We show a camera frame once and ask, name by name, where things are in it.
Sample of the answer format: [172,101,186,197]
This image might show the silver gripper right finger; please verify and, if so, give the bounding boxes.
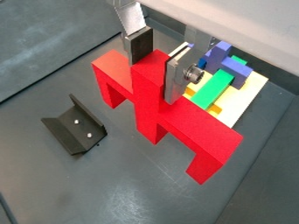
[163,27,212,104]

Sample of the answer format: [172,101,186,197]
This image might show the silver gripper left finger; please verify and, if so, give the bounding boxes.
[115,1,154,65]

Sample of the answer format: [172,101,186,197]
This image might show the red cross-shaped block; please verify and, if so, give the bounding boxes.
[92,50,243,184]

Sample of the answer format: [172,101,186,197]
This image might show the yellow base board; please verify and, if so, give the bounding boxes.
[182,68,270,130]

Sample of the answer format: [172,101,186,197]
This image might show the blue bar block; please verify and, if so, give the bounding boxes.
[198,58,207,69]

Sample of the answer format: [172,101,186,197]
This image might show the green bar block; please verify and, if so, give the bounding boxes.
[191,55,247,109]

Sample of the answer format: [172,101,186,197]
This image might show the purple cross-shaped block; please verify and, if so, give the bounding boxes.
[200,41,253,89]

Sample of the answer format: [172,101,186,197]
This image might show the black angle bracket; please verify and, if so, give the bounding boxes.
[42,94,108,156]

